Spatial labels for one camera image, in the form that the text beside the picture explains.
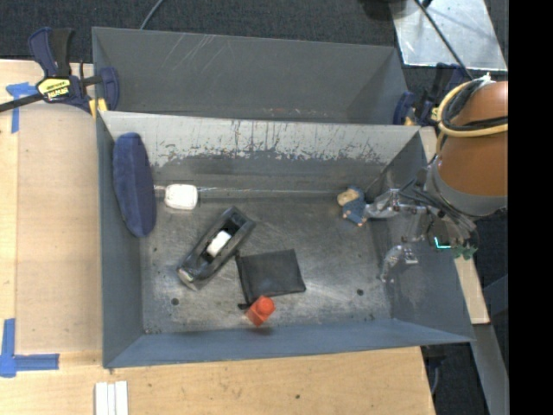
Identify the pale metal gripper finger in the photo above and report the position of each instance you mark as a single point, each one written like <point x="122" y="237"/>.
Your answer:
<point x="399" y="257"/>
<point x="389" y="206"/>

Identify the blue and tan toy figure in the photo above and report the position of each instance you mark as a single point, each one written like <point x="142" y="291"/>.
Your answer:
<point x="354" y="208"/>

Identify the grey metal bin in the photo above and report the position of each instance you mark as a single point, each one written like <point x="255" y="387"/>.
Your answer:
<point x="328" y="249"/>

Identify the black flat pouch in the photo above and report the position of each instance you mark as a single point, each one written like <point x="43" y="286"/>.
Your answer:
<point x="272" y="275"/>

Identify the red toy block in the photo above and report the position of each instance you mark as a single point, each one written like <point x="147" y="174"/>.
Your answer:
<point x="260" y="310"/>

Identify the black tape dispenser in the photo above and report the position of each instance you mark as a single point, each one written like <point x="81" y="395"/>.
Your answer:
<point x="203" y="257"/>

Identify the small white box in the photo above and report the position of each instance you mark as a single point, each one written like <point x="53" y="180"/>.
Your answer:
<point x="181" y="196"/>

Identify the dark blue oval cloth pad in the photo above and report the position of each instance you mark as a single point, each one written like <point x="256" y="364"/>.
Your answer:
<point x="134" y="184"/>

